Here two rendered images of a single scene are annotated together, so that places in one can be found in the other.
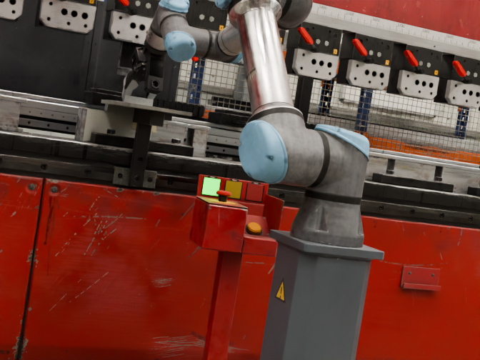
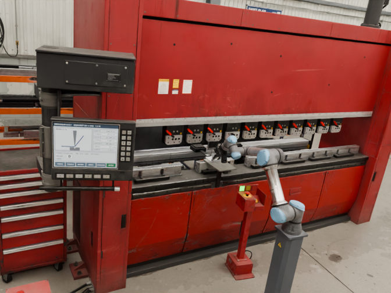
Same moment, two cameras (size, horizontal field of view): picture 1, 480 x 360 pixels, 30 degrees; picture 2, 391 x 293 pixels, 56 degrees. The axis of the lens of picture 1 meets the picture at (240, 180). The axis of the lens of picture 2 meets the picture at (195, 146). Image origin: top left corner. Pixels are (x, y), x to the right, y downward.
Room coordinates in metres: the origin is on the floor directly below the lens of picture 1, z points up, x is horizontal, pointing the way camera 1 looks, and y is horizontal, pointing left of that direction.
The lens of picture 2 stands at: (-0.49, 0.86, 2.18)
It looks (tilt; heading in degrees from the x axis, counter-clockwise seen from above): 19 degrees down; 354
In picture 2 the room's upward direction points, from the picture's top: 7 degrees clockwise
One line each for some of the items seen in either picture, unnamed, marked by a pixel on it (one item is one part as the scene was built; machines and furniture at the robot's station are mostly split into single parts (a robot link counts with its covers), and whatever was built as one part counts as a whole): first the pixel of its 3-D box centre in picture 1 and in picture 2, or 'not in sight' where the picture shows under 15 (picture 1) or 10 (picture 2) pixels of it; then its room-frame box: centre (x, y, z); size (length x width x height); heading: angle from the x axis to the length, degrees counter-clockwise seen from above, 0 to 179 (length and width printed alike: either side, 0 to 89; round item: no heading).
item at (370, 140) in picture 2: not in sight; (358, 126); (3.76, -1.62, 1.15); 0.85 x 0.25 x 2.30; 25
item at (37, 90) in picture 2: not in sight; (71, 92); (1.82, 1.41, 1.67); 0.40 x 0.24 x 0.07; 115
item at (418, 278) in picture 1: (421, 278); (295, 191); (2.93, -0.64, 0.59); 0.15 x 0.02 x 0.07; 115
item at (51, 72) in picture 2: not in sight; (86, 125); (1.60, 1.27, 1.53); 0.51 x 0.25 x 0.85; 98
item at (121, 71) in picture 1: (135, 61); (212, 144); (2.63, 0.35, 1.13); 0.10 x 0.02 x 0.10; 115
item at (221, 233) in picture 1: (236, 215); (251, 197); (2.37, -0.01, 0.75); 0.20 x 0.16 x 0.18; 106
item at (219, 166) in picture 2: (145, 107); (219, 164); (2.50, 0.29, 1.00); 0.26 x 0.18 x 0.01; 25
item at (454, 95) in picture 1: (461, 81); (308, 125); (3.13, -0.71, 1.26); 0.15 x 0.09 x 0.17; 115
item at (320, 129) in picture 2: not in sight; (321, 124); (3.22, -0.89, 1.26); 0.15 x 0.09 x 0.17; 115
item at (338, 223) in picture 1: (329, 216); (292, 224); (1.83, -0.19, 0.82); 0.15 x 0.15 x 0.10
